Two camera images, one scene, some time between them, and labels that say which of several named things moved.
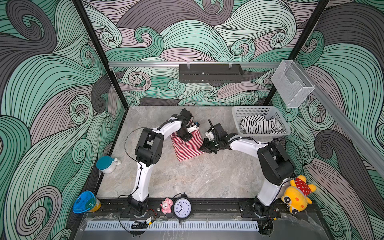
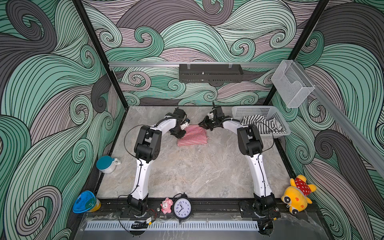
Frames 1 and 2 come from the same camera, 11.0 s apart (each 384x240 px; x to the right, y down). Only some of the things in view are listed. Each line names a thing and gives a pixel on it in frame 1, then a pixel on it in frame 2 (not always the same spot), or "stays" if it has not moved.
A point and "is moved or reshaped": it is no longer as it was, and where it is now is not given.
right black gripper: [205, 146] to [205, 123]
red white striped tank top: [184, 149] is moved or reshaped
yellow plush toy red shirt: [295, 196] stays
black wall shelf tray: [210, 73] stays
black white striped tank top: [257, 124] stays
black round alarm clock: [182, 206] stays
